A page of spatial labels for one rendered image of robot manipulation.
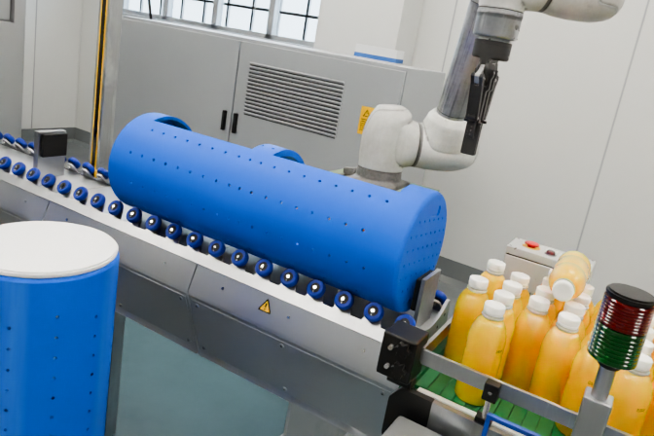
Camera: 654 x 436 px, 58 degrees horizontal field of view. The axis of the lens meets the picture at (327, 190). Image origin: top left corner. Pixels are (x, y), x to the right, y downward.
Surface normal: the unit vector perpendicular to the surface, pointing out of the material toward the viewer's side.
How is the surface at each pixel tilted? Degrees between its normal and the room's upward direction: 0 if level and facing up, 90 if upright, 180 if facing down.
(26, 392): 90
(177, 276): 71
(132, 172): 89
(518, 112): 90
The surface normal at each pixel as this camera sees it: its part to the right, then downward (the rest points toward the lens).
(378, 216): -0.31, -0.45
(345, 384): -0.53, 0.45
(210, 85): -0.54, 0.12
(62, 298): 0.59, 0.29
